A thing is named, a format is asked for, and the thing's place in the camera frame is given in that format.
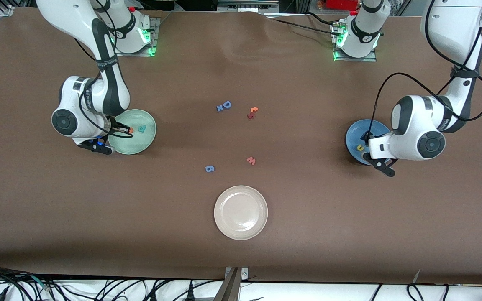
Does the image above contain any blue plate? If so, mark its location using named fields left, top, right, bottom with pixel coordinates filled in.
left=345, top=119, right=392, bottom=166

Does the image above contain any light green plate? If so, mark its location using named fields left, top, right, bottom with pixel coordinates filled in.
left=108, top=109, right=157, bottom=156

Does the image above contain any brown table cover sheet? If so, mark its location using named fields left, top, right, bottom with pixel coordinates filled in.
left=0, top=6, right=482, bottom=286

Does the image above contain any red box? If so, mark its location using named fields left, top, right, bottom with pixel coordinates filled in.
left=324, top=0, right=361, bottom=11

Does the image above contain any beige plate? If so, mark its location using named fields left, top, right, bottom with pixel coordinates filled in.
left=213, top=185, right=269, bottom=241

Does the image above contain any grey aluminium profile beam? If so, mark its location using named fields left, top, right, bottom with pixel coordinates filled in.
left=214, top=268, right=241, bottom=301

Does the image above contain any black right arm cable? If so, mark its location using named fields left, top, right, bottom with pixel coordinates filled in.
left=74, top=0, right=120, bottom=136

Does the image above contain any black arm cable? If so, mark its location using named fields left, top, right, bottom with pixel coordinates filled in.
left=74, top=0, right=120, bottom=136
left=366, top=0, right=482, bottom=140

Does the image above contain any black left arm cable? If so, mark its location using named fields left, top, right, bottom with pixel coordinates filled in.
left=366, top=0, right=482, bottom=140

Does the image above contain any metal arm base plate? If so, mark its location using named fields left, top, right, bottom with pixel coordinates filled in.
left=332, top=21, right=378, bottom=62
left=112, top=18, right=159, bottom=57

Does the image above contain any small grey metal bracket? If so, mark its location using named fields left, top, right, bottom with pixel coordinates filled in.
left=225, top=267, right=249, bottom=281

